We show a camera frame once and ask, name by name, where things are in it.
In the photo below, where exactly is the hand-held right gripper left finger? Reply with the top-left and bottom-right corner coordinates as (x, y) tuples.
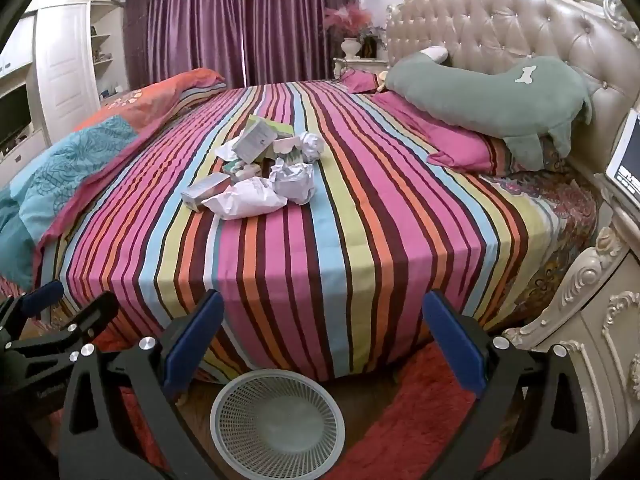
(59, 289), (225, 480)

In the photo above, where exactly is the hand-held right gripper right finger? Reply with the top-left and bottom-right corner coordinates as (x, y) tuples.
(422, 289), (591, 480)

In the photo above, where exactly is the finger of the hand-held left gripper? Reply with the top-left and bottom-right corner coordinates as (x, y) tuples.
(6, 291), (120, 357)
(0, 281), (65, 333)

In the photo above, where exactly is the white mesh wastebasket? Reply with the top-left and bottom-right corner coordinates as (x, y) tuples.
(210, 369), (347, 480)

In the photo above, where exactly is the large white paper ball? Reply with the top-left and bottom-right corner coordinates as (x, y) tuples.
(269, 157), (317, 206)

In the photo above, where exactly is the red shaggy rug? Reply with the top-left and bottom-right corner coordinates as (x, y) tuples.
(30, 330), (507, 480)

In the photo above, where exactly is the bed with striped sheet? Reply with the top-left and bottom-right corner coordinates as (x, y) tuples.
(32, 77), (601, 383)

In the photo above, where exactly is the blue and orange quilt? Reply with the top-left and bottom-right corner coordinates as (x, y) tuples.
(0, 67), (226, 261)

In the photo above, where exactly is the silver cardboard box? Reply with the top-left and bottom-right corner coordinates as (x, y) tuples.
(180, 175), (236, 212)

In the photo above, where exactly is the ornate carved cream nightstand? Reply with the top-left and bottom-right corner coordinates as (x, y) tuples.
(502, 170), (640, 480)

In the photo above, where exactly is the white crumpled paper sheet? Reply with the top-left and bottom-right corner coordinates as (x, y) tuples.
(201, 177), (290, 220)

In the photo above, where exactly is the black television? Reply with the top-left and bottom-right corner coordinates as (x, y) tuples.
(0, 82), (34, 149)

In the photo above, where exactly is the large pink pillow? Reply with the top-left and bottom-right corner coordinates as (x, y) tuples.
(370, 87), (511, 176)

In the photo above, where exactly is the pink white small box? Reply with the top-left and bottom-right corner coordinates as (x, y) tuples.
(272, 137), (307, 162)

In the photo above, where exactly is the small crumpled white paper ball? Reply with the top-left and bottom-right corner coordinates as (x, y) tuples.
(296, 131), (325, 163)

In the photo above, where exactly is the light green cardboard box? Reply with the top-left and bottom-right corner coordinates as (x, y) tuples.
(247, 114), (296, 141)

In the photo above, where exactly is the white wardrobe unit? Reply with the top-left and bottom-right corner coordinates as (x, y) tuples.
(0, 0), (129, 177)

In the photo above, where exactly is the green plush dog pillow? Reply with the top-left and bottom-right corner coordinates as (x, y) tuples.
(385, 45), (596, 171)

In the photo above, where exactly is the laptop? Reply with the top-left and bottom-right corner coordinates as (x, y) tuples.
(602, 107), (640, 196)

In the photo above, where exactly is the small pink pillow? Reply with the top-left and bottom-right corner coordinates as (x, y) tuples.
(342, 70), (386, 95)

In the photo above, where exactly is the small cream nightstand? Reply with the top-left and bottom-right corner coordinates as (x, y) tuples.
(332, 56), (391, 81)

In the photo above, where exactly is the purple curtain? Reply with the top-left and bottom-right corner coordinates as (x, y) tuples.
(122, 0), (246, 90)
(232, 0), (361, 87)

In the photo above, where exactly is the tufted beige headboard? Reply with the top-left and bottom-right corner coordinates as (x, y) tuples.
(385, 0), (640, 181)

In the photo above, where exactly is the pink feather bouquet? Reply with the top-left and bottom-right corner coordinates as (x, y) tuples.
(322, 4), (374, 41)

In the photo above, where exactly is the dark picture frame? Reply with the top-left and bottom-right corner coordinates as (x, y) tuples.
(360, 35), (389, 59)

